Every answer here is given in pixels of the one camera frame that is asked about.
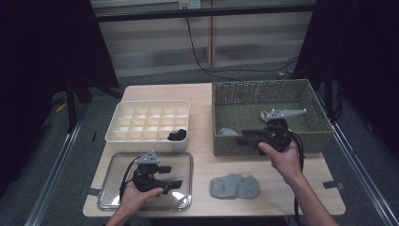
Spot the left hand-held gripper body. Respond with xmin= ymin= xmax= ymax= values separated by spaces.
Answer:
xmin=131 ymin=150 xmax=172 ymax=194

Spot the person's right hand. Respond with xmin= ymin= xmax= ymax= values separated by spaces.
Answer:
xmin=258 ymin=140 xmax=305 ymax=186

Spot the black sock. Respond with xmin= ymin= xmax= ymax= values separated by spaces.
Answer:
xmin=167 ymin=128 xmax=188 ymax=141

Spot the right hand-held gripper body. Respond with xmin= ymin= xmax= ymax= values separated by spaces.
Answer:
xmin=263 ymin=107 xmax=309 ymax=153

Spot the black curtain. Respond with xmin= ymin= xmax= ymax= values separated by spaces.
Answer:
xmin=293 ymin=0 xmax=399 ymax=158
xmin=0 ymin=0 xmax=120 ymax=192

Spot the clear plastic lid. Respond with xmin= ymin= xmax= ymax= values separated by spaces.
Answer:
xmin=97 ymin=152 xmax=193 ymax=212

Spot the black horizontal bar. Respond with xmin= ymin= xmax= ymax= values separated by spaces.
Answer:
xmin=93 ymin=3 xmax=318 ymax=23

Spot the right hand-held gripper cable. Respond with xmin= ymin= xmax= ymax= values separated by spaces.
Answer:
xmin=290 ymin=131 xmax=307 ymax=226

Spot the white wall socket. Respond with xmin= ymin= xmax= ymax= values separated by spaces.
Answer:
xmin=178 ymin=0 xmax=201 ymax=9

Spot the black metal stand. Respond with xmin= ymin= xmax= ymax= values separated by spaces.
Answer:
xmin=324 ymin=67 xmax=343 ymax=121
xmin=64 ymin=73 xmax=125 ymax=135

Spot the white compartment storage box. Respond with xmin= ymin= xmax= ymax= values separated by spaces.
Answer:
xmin=104 ymin=99 xmax=191 ymax=153

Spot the black tape piece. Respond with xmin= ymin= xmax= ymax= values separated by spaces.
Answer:
xmin=323 ymin=181 xmax=346 ymax=191
xmin=80 ymin=186 xmax=102 ymax=197

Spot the black wall cable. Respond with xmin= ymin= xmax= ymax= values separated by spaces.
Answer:
xmin=185 ymin=17 xmax=244 ymax=82

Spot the green woven basket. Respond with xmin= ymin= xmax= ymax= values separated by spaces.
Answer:
xmin=211 ymin=78 xmax=334 ymax=157

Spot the aluminium floor rail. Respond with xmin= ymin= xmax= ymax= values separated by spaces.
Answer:
xmin=330 ymin=121 xmax=399 ymax=226
xmin=24 ymin=119 xmax=85 ymax=226

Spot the person's left hand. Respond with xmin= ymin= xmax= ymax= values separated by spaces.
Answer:
xmin=114 ymin=182 xmax=166 ymax=218

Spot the black floor cable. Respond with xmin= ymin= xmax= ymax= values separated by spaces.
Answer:
xmin=206 ymin=56 xmax=299 ymax=78

